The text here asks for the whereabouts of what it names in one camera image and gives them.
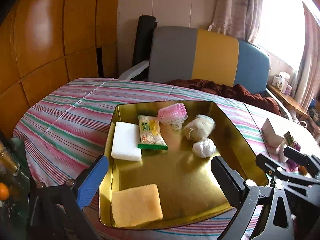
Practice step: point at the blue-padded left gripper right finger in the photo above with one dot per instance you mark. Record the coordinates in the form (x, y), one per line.
(274, 221)

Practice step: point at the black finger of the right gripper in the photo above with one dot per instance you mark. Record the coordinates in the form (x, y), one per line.
(275, 170)

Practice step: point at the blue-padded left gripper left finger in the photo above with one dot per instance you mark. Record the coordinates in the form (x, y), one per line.
(54, 209)

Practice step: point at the beige medicine box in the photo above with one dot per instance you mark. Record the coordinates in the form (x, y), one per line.
(273, 132)

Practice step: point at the white ball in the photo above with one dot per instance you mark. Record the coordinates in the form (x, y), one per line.
(204, 148)

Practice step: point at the yellow sponge block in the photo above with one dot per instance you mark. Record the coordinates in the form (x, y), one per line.
(136, 206)

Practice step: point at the beige bundle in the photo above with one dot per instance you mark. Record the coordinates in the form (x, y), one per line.
(200, 128)

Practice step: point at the white foam block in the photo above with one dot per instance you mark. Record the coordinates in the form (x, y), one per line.
(125, 142)

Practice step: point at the pink hair roller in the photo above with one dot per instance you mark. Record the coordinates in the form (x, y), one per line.
(174, 115)

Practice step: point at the purple packet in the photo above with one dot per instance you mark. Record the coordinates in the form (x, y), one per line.
(292, 153)

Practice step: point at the orange fruit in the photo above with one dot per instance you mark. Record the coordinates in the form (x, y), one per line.
(4, 192)

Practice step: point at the wooden side table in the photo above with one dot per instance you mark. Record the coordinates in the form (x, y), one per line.
(289, 102)

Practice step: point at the striped pink green bedsheet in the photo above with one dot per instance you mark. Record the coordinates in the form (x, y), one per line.
(65, 131)

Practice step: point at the white product box on table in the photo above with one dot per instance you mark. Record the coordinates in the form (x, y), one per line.
(281, 83)

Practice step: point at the gold metal tray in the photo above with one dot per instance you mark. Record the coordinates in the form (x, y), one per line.
(188, 191)

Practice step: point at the dark red blanket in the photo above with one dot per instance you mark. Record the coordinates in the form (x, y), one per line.
(237, 92)

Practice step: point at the pink patterned curtain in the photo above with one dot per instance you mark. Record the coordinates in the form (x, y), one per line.
(237, 18)

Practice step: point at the wooden wardrobe panel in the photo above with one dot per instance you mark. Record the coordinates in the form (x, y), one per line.
(47, 43)

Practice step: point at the black rolled mat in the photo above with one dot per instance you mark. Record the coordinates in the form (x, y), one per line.
(143, 40)

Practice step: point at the white bed rail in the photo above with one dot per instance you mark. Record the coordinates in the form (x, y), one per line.
(134, 71)

